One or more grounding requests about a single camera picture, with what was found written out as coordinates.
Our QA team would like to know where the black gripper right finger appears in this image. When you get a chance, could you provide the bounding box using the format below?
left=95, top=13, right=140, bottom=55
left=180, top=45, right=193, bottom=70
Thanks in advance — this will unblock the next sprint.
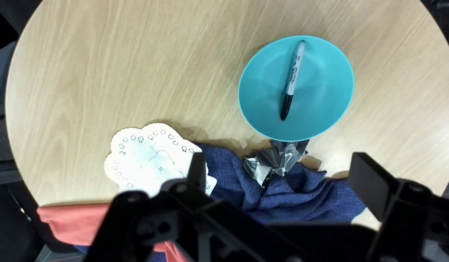
left=349, top=151, right=407, bottom=223

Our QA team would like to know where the black marker pen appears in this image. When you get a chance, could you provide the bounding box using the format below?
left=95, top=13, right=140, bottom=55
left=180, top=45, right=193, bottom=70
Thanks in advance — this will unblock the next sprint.
left=279, top=39, right=308, bottom=122

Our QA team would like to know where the orange cloth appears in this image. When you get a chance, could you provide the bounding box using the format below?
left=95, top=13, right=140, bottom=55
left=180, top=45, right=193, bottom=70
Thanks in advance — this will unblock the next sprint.
left=37, top=202, right=187, bottom=262

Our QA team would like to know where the white scalloped paper doily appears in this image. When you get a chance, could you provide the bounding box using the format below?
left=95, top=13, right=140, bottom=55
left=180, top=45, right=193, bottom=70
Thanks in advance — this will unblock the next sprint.
left=104, top=122, right=219, bottom=198

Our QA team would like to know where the dark blue cloth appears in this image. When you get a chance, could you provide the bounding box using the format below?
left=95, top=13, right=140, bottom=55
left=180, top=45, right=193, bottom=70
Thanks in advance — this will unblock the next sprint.
left=197, top=143, right=368, bottom=227

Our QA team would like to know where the teal plastic bowl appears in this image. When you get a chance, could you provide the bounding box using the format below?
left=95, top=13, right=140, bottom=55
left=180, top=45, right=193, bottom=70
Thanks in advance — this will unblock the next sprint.
left=237, top=34, right=356, bottom=143

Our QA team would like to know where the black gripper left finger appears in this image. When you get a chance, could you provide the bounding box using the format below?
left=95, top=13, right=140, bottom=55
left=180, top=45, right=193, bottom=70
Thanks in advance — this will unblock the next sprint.
left=186, top=151, right=210, bottom=195

